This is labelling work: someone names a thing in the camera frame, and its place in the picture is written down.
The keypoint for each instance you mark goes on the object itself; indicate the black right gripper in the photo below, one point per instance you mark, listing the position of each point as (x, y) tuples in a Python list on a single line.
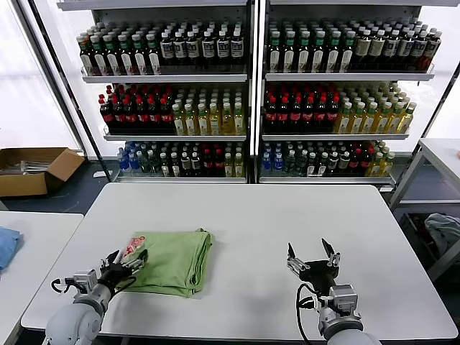
[(320, 273)]

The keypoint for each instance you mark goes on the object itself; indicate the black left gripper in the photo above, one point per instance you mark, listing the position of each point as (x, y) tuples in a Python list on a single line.
[(115, 274)]

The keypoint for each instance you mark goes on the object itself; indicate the green polo shirt red print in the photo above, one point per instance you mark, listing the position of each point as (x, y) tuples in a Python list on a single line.
[(172, 262)]

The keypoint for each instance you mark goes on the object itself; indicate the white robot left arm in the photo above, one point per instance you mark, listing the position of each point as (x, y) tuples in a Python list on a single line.
[(72, 323)]

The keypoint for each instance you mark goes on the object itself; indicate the white paper scrap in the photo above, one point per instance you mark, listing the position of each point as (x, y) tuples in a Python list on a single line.
[(99, 174)]

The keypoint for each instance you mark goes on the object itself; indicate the small dark bottle white cap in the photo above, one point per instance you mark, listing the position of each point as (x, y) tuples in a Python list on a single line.
[(345, 162), (195, 165), (185, 165), (175, 166), (334, 163), (164, 166), (312, 165), (323, 165)]

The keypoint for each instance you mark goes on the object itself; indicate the white side table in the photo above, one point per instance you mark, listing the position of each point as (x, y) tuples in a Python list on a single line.
[(28, 287)]

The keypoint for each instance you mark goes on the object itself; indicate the dark green drink bottle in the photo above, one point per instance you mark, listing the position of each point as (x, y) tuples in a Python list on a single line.
[(154, 163), (301, 163), (144, 163), (290, 163)]

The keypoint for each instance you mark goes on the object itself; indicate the blue sports drink bottle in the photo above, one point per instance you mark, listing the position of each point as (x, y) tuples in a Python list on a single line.
[(279, 161), (124, 161), (134, 161), (267, 161)]

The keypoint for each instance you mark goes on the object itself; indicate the cola bottle red cap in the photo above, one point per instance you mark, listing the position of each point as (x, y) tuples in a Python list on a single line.
[(106, 115), (366, 161), (284, 115), (309, 115), (155, 115), (118, 115), (296, 115), (322, 115), (166, 115), (334, 115), (355, 161), (130, 115), (208, 163), (143, 115), (219, 163), (271, 115)]

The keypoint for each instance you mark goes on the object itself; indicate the yellow tea bottle green label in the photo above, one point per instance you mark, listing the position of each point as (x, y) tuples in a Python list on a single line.
[(227, 122), (383, 122), (388, 164), (239, 166), (239, 122), (215, 122), (344, 122), (357, 122), (376, 165), (395, 122), (229, 166), (191, 122), (407, 120), (370, 122), (179, 122), (203, 122)]

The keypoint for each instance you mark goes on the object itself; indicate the folded blue cloth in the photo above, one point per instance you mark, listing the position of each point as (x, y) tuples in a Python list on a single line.
[(9, 248)]

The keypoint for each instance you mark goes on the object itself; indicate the open brown cardboard box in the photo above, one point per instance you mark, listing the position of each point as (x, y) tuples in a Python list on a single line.
[(21, 185)]

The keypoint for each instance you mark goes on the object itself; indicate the grey parts bundle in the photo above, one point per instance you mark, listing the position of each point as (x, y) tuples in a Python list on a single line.
[(32, 167)]

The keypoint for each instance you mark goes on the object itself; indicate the crumpled grey-blue cloth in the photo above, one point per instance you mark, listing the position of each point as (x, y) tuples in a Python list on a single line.
[(443, 230)]

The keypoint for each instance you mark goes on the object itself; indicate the grey metal shelf unit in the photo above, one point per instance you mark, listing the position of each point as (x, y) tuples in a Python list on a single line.
[(250, 108), (262, 108)]

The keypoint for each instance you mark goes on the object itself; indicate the dark tea bottle green cap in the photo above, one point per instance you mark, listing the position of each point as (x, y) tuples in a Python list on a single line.
[(347, 54), (154, 57), (86, 57), (304, 54), (319, 54), (139, 57), (275, 54), (334, 54), (110, 57), (97, 57), (289, 54), (125, 57)]

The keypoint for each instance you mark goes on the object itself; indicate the dark bottle blue-white label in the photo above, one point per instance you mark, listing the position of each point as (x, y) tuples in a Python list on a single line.
[(166, 48), (179, 48), (193, 48), (419, 48), (432, 48), (406, 46), (236, 48), (208, 48), (391, 46), (222, 48)]

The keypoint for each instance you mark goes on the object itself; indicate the dark bottle beige label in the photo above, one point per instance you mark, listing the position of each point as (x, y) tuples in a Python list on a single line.
[(377, 46), (363, 46)]

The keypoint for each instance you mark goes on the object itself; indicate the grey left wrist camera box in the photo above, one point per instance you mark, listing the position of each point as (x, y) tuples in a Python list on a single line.
[(85, 278)]

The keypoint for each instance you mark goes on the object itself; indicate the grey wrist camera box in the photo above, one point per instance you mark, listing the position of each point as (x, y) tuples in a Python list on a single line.
[(343, 294), (85, 278)]

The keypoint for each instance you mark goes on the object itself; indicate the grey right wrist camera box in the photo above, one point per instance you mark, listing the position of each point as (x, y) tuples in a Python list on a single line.
[(343, 294)]

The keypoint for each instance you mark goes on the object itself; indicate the white table grey metal frame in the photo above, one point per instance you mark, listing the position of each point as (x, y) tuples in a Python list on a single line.
[(442, 151)]

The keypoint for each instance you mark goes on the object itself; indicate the black window frame post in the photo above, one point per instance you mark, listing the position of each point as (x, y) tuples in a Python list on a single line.
[(76, 97)]

